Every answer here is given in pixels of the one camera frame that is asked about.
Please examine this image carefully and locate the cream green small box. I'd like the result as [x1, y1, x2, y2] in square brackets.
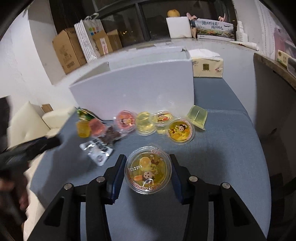
[276, 50, 291, 68]

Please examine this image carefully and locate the yellow pomelo fruit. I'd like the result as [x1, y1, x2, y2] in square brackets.
[167, 9, 180, 18]

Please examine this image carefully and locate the wooden side shelf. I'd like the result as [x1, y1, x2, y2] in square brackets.
[253, 53, 296, 90]

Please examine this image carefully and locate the printed landscape carton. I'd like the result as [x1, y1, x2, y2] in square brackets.
[195, 18, 235, 42]

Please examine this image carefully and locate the small open cardboard box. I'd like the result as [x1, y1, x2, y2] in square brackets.
[92, 30, 122, 56]

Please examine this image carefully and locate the tissue pack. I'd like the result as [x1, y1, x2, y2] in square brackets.
[189, 49, 224, 78]

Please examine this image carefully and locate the small green candy packet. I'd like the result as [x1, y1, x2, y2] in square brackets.
[77, 108, 98, 121]

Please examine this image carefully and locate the orange jelly cup left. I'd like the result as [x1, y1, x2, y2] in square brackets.
[76, 120, 91, 138]

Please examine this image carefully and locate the white storage box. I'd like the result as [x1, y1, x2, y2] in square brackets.
[69, 46, 194, 120]

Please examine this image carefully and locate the pale green jelly cup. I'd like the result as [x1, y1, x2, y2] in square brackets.
[187, 105, 208, 130]

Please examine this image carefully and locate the large yellow jelly cup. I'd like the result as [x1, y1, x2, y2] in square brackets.
[125, 146, 172, 195]

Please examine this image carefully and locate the small cartoon lid jelly cup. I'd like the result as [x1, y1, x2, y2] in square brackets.
[152, 110, 174, 126]

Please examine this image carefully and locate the person's left hand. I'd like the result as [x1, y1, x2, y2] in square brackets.
[1, 174, 29, 211]

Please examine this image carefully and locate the clear yellow jelly cup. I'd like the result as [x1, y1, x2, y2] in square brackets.
[136, 111, 156, 136]

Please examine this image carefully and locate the dark dried fruit packet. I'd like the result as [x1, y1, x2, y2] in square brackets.
[79, 126, 121, 166]

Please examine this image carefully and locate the large cardboard box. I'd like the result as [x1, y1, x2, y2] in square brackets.
[53, 28, 87, 74]

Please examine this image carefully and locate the yellow cartoon lid jelly cup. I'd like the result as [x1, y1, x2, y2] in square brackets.
[166, 118, 195, 145]

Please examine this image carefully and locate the cream leather sofa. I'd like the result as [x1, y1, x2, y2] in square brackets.
[8, 102, 76, 147]

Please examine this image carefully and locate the white plastic bottle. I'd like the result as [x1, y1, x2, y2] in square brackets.
[236, 21, 245, 42]

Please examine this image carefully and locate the white patterned paper bag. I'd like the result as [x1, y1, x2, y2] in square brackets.
[74, 13, 104, 63]

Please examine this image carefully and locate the pink jelly cup with lid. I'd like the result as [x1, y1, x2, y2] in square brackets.
[115, 110, 136, 133]

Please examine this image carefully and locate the white foam box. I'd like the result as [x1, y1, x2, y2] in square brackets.
[166, 16, 192, 39]

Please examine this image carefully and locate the pink jelly cup left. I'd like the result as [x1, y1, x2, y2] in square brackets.
[89, 118, 107, 137]

